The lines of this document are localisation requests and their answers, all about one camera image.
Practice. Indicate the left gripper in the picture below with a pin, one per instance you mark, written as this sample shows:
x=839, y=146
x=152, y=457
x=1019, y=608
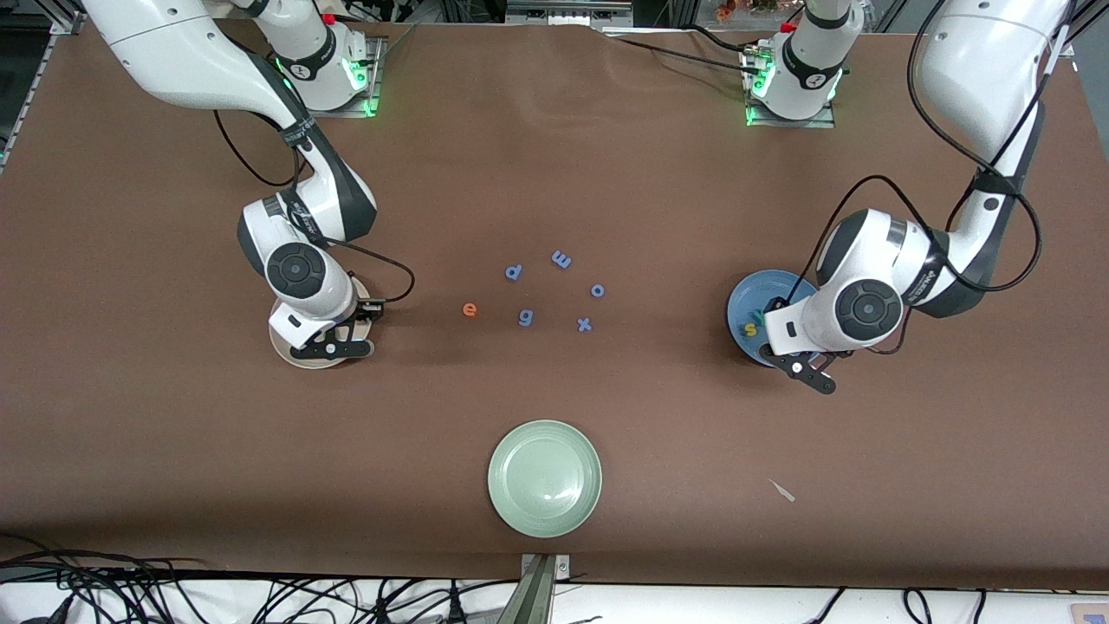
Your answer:
x=774, y=302

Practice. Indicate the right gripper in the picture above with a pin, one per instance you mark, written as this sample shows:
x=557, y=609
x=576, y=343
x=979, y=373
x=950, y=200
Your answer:
x=361, y=309

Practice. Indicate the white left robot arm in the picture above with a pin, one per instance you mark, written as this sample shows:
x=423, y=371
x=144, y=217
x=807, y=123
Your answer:
x=979, y=61

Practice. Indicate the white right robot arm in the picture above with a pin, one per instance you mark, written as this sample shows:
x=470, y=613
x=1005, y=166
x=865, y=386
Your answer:
x=173, y=52

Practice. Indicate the blue plate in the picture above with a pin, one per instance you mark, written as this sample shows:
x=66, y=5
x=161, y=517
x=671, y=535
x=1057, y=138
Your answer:
x=745, y=299

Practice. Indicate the beige brown plate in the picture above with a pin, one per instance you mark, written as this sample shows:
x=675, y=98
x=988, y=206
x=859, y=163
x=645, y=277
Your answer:
x=282, y=351

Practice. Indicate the blue foam letter p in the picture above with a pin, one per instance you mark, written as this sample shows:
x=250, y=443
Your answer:
x=511, y=277

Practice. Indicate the small white paper scrap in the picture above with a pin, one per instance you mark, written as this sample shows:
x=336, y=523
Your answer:
x=782, y=491

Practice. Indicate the blue foam letter m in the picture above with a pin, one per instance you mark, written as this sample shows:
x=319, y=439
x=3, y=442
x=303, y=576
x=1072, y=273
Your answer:
x=561, y=259

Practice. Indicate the brown table cover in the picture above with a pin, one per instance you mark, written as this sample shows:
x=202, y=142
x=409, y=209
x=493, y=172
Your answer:
x=554, y=173

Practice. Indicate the pale green plate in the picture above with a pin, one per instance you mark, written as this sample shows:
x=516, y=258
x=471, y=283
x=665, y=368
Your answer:
x=544, y=478

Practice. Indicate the grey power strip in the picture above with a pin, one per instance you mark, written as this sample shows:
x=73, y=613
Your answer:
x=567, y=12

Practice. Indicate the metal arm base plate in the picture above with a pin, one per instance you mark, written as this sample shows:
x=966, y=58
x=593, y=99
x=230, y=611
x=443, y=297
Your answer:
x=788, y=124
x=374, y=78

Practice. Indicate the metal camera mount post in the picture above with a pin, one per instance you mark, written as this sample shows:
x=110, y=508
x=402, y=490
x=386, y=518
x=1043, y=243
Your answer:
x=537, y=598

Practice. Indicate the aluminium table frame rail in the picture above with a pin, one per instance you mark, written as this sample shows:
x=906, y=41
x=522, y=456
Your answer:
x=1071, y=50
x=61, y=26

